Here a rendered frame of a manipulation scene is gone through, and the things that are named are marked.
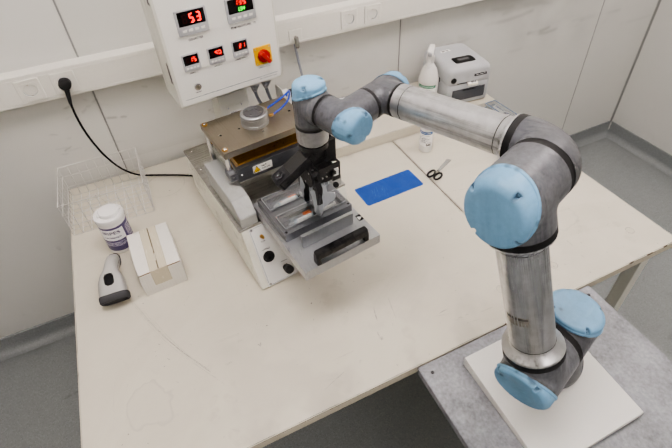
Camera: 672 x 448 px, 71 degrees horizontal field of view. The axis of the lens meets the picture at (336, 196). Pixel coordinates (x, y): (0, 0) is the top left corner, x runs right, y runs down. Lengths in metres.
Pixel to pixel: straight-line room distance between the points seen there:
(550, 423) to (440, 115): 0.71
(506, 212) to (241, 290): 0.88
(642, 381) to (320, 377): 0.76
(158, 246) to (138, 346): 0.29
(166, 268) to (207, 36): 0.65
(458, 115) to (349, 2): 1.07
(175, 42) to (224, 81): 0.18
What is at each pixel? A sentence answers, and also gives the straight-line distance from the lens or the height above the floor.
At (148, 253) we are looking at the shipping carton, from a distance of 1.47.
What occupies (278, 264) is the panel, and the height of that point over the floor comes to 0.80.
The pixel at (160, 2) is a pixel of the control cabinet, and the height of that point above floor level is 1.45.
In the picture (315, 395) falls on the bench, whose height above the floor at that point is 0.75.
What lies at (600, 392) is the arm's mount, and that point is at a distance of 1.30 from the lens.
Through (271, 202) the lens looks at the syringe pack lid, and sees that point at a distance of 1.26.
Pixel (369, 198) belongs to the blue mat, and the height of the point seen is 0.75.
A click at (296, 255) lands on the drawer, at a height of 0.97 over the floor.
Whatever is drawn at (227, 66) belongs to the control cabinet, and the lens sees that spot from 1.43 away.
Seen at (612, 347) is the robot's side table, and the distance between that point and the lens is 1.41.
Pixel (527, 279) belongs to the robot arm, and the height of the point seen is 1.21.
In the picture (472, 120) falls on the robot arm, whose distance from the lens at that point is 0.91.
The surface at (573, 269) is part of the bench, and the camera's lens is 1.53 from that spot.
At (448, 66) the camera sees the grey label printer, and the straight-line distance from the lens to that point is 2.00.
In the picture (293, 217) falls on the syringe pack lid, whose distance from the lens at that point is 1.21.
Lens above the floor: 1.84
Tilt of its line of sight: 42 degrees down
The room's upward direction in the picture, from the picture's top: 3 degrees counter-clockwise
